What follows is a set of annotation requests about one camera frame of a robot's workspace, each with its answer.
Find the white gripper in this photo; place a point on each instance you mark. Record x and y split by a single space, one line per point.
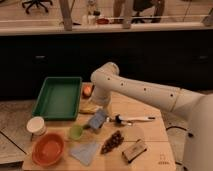
100 96

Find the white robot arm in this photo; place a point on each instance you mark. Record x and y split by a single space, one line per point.
195 108

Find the green plastic cup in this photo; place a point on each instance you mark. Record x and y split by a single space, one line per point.
76 131

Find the white paper cup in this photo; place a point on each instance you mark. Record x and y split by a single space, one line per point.
36 126

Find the orange fruit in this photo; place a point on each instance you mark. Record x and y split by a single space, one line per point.
87 91

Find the green plastic tray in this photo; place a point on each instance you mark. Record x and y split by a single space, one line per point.
59 98

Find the bunch of purple grapes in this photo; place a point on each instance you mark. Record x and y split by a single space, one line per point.
112 142

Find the wooden board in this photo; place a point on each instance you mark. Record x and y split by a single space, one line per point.
157 157

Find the blue cloth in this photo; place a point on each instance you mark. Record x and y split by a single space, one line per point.
84 153

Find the brown black block brush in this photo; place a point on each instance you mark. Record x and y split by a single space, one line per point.
134 151

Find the orange bowl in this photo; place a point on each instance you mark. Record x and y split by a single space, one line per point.
48 149

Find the office chair base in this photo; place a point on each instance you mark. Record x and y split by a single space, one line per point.
38 3

